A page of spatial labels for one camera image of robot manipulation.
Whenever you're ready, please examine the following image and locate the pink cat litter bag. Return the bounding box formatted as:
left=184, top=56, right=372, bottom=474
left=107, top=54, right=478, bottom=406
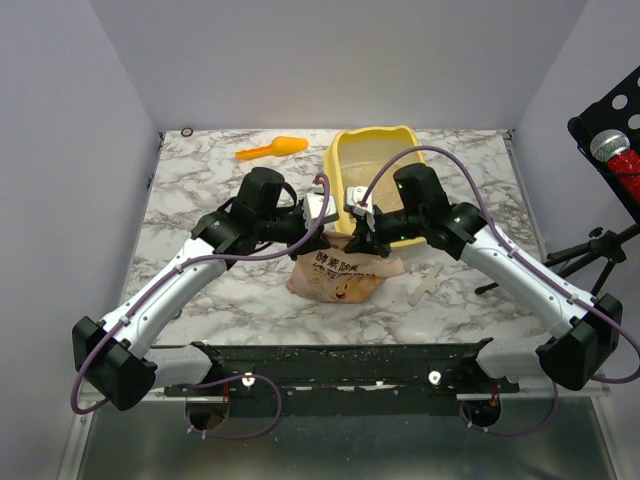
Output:
left=286, top=232, right=405, bottom=304

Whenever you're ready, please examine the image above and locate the yellow litter box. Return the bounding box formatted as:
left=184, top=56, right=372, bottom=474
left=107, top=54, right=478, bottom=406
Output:
left=324, top=125, right=425, bottom=234

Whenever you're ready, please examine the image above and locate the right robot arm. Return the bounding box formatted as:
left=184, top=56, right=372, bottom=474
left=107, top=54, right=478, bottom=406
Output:
left=344, top=163, right=622, bottom=392

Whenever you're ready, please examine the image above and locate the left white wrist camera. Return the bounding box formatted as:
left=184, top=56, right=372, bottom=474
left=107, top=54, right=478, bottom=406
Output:
left=302, top=176, right=339, bottom=230

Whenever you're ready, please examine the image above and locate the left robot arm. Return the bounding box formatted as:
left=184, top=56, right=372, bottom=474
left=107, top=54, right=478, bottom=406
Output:
left=71, top=167, right=337, bottom=414

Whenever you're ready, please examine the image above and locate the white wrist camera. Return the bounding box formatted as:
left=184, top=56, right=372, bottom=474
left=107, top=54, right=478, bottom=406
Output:
left=302, top=176, right=339, bottom=230
left=343, top=186, right=375, bottom=229

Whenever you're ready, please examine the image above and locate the orange plastic scoop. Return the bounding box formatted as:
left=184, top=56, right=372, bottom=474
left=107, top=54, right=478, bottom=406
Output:
left=235, top=136, right=309, bottom=161

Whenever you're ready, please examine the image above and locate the red silver microphone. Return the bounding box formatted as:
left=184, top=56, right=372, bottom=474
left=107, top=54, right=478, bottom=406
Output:
left=589, top=129, right=639, bottom=203

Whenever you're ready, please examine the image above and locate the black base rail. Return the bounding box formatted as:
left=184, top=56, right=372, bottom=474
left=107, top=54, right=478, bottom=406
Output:
left=164, top=340, right=519, bottom=417

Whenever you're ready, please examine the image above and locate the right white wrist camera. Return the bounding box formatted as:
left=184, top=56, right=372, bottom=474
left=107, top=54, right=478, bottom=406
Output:
left=343, top=186, right=375, bottom=229

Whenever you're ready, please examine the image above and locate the black music stand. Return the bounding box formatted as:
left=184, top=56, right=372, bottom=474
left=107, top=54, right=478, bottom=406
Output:
left=474, top=64, right=640, bottom=301

